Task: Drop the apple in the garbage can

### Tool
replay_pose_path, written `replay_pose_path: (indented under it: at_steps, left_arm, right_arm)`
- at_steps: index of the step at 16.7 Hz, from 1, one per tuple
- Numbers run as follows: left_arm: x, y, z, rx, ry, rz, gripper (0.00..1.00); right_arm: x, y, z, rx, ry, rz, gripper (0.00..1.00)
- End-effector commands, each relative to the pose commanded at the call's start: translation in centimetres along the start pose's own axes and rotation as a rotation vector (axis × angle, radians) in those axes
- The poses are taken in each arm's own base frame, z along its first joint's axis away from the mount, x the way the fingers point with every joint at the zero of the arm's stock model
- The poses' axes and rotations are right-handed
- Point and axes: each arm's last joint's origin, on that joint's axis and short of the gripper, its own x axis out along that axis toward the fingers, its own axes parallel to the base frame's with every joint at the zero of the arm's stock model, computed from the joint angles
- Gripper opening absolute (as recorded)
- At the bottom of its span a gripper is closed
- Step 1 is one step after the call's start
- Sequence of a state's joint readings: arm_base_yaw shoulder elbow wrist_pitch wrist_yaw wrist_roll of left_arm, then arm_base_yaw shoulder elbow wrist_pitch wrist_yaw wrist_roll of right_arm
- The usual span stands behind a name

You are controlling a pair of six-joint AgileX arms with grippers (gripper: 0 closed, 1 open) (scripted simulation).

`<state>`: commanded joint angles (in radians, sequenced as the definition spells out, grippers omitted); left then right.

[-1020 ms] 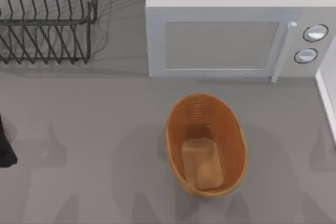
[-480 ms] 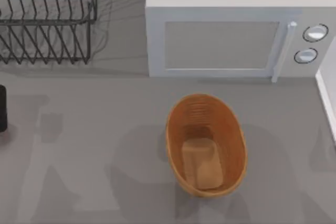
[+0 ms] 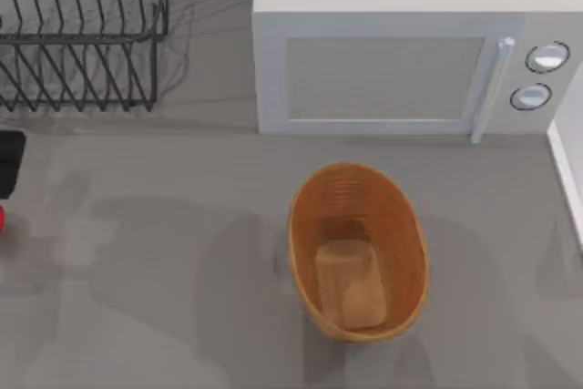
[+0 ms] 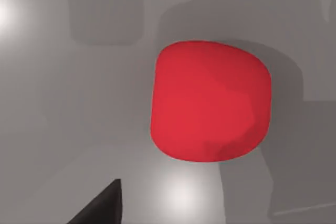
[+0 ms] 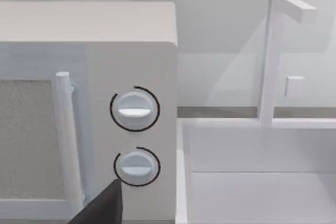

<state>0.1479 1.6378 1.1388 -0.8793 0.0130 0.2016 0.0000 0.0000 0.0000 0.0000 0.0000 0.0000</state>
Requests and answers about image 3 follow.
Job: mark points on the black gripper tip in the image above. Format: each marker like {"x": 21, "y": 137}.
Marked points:
{"x": 9, "y": 161}

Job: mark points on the small microwave knob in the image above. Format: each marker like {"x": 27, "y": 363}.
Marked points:
{"x": 530, "y": 97}

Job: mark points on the brown woven basket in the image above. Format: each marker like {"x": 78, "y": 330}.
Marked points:
{"x": 405, "y": 225}

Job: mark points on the microwave oven door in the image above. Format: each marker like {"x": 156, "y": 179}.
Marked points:
{"x": 382, "y": 79}

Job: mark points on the red object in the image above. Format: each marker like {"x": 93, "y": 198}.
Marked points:
{"x": 1, "y": 218}

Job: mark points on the large microwave knob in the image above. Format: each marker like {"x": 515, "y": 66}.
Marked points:
{"x": 546, "y": 57}

